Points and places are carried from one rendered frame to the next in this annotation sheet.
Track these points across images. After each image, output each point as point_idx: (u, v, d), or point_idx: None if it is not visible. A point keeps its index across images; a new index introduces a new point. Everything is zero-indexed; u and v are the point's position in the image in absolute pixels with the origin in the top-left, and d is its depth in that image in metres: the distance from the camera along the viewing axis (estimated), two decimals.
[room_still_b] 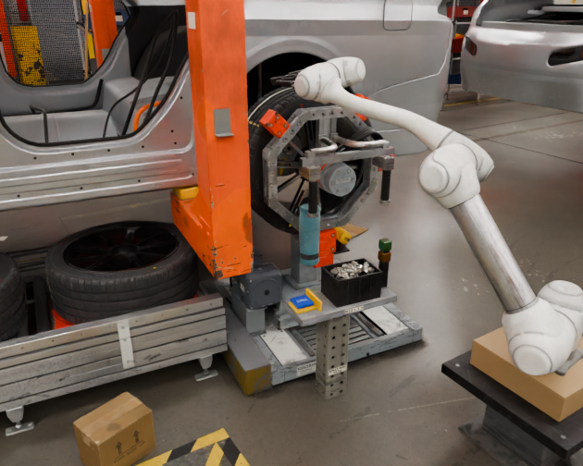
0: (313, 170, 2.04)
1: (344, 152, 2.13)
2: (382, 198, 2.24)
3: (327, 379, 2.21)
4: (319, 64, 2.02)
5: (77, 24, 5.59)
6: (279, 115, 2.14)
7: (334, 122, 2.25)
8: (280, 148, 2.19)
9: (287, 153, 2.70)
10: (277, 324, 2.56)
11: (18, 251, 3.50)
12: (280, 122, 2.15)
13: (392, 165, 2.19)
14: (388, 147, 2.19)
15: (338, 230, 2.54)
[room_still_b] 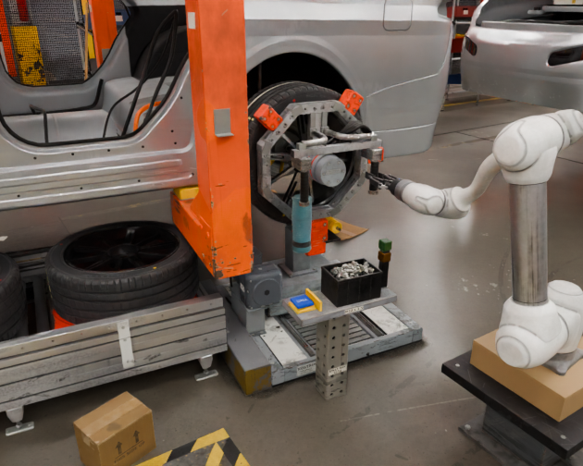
0: (303, 161, 2.15)
1: (335, 144, 2.25)
2: (371, 188, 2.36)
3: (327, 379, 2.21)
4: (408, 181, 2.13)
5: (77, 24, 5.59)
6: (273, 109, 2.25)
7: (325, 116, 2.36)
8: (274, 141, 2.31)
9: (287, 153, 2.70)
10: (266, 312, 2.66)
11: (18, 251, 3.50)
12: (274, 116, 2.27)
13: (380, 156, 2.31)
14: (376, 140, 2.30)
15: (329, 220, 2.66)
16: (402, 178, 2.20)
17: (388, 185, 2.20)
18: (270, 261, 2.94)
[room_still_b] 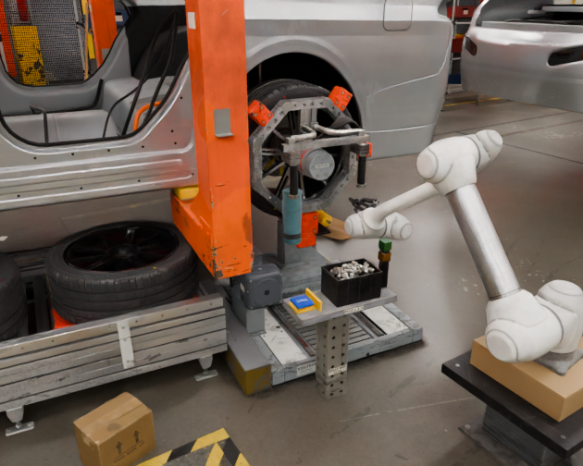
0: (293, 155, 2.24)
1: (323, 139, 2.33)
2: (358, 181, 2.44)
3: (327, 379, 2.21)
4: None
5: (77, 24, 5.59)
6: (264, 104, 2.34)
7: (314, 112, 2.45)
8: (265, 136, 2.39)
9: None
10: None
11: (18, 251, 3.50)
12: (265, 112, 2.35)
13: (367, 151, 2.39)
14: (363, 135, 2.39)
15: (320, 214, 2.74)
16: (372, 206, 2.45)
17: None
18: (263, 253, 3.02)
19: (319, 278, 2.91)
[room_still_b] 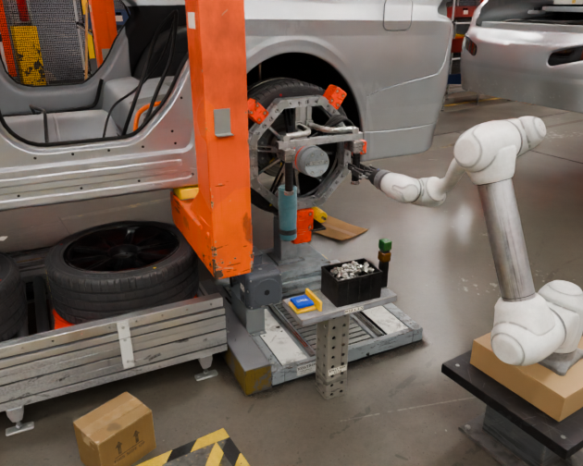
0: (288, 152, 2.28)
1: (317, 136, 2.37)
2: (353, 178, 2.48)
3: (327, 379, 2.21)
4: (387, 171, 2.25)
5: (77, 24, 5.59)
6: (259, 103, 2.38)
7: (309, 110, 2.49)
8: (260, 133, 2.43)
9: None
10: None
11: (18, 251, 3.50)
12: (260, 110, 2.39)
13: (362, 148, 2.43)
14: (357, 132, 2.43)
15: (316, 210, 2.78)
16: (381, 169, 2.32)
17: (367, 175, 2.32)
18: (259, 250, 3.07)
19: (315, 275, 2.95)
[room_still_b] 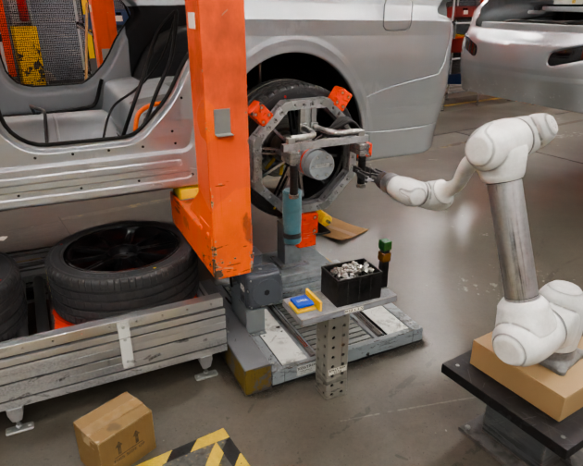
0: (293, 155, 2.24)
1: (323, 139, 2.33)
2: (358, 181, 2.44)
3: (327, 379, 2.21)
4: (393, 175, 2.21)
5: (77, 24, 5.59)
6: (264, 104, 2.34)
7: (314, 112, 2.45)
8: (265, 136, 2.39)
9: None
10: None
11: (18, 251, 3.50)
12: (265, 112, 2.35)
13: (367, 151, 2.39)
14: (363, 135, 2.39)
15: (320, 214, 2.74)
16: (387, 172, 2.28)
17: (374, 178, 2.29)
18: (263, 253, 3.02)
19: (319, 278, 2.91)
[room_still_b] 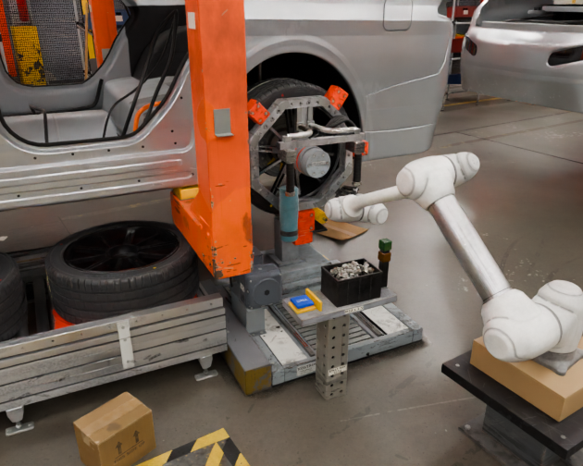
0: (290, 153, 2.27)
1: (319, 137, 2.36)
2: (354, 179, 2.47)
3: (327, 379, 2.21)
4: None
5: (77, 24, 5.59)
6: (260, 104, 2.37)
7: (310, 111, 2.48)
8: (262, 134, 2.42)
9: None
10: None
11: (18, 251, 3.50)
12: (262, 110, 2.38)
13: (363, 149, 2.42)
14: (359, 133, 2.42)
15: (316, 211, 2.77)
16: (352, 193, 2.60)
17: None
18: (260, 251, 3.05)
19: (316, 275, 2.94)
